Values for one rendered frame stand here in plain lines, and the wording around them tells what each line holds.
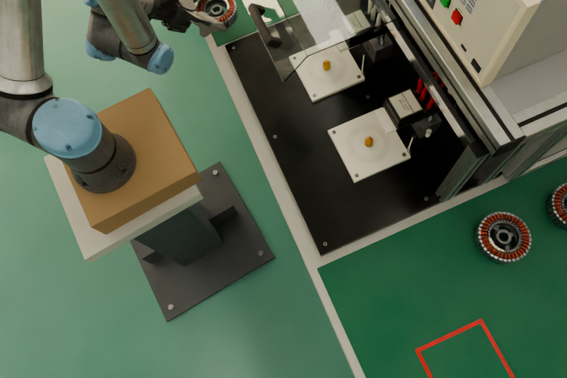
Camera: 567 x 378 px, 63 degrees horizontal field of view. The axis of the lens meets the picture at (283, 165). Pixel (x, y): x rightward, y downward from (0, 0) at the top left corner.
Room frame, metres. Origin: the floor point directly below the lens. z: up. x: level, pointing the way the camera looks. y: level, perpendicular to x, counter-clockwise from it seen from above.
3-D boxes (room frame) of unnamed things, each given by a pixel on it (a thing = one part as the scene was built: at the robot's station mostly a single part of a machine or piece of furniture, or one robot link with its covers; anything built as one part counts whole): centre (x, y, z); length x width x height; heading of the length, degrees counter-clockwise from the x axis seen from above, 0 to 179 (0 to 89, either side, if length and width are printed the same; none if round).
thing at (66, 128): (0.52, 0.41, 0.99); 0.13 x 0.12 x 0.14; 51
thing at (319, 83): (0.66, -0.17, 0.78); 0.15 x 0.15 x 0.01; 10
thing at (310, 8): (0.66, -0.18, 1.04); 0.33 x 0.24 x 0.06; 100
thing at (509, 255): (0.13, -0.44, 0.77); 0.11 x 0.11 x 0.04
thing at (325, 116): (0.55, -0.21, 0.76); 0.64 x 0.47 x 0.02; 10
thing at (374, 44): (0.69, -0.32, 0.80); 0.08 x 0.05 x 0.06; 10
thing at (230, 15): (0.90, 0.07, 0.82); 0.11 x 0.11 x 0.04
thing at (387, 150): (0.43, -0.21, 0.78); 0.15 x 0.15 x 0.01; 10
